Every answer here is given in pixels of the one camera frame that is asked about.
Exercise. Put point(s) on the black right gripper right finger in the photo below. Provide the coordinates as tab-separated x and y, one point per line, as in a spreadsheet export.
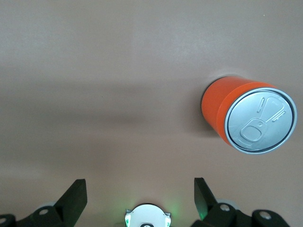
208	210

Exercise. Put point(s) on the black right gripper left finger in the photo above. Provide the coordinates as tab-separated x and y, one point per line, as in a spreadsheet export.
71	203

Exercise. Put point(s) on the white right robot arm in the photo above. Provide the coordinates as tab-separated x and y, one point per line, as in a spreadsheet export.
146	215

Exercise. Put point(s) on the orange can with silver lid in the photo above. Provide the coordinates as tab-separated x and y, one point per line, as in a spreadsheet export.
213	106

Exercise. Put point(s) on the brown table mat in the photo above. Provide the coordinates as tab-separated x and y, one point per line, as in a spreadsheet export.
94	71

